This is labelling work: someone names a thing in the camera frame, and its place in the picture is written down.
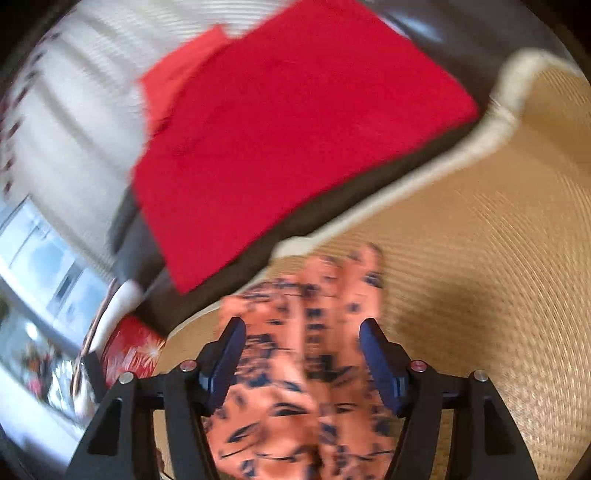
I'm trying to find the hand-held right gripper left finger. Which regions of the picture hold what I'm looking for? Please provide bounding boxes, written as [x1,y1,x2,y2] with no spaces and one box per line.
[65,317,247,480]

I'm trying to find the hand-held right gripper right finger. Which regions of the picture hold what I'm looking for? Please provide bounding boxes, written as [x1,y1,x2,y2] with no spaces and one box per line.
[359,318,539,480]

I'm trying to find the orange floral garment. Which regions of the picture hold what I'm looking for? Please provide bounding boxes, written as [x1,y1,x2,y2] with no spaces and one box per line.
[203,242,416,480]

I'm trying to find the red printed cushion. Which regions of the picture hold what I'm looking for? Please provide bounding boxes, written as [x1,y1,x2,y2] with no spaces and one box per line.
[100,315,167,388]

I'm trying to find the cream cushion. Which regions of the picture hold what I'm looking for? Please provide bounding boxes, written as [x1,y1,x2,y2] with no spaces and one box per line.
[74,279,144,370]

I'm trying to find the tan woven straw mat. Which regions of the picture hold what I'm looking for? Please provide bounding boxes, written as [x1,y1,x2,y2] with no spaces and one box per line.
[152,48,591,480]

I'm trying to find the dark brown sofa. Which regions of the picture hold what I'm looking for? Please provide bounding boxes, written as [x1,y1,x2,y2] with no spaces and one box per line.
[108,0,555,333]

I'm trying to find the blurred colourful ornaments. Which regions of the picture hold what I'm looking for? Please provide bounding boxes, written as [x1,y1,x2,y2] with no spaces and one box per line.
[18,342,61,398]

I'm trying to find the window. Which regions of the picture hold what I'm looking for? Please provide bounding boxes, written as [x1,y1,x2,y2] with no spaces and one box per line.
[0,194,112,342]

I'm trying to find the red blanket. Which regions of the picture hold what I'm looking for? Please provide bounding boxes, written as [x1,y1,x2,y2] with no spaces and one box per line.
[131,0,481,295]

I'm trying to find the white curtain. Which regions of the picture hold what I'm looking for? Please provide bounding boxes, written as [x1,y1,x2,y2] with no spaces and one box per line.
[0,0,296,278]

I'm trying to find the light red cloth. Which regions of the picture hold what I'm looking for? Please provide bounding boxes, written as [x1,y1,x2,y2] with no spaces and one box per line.
[139,25,229,134]

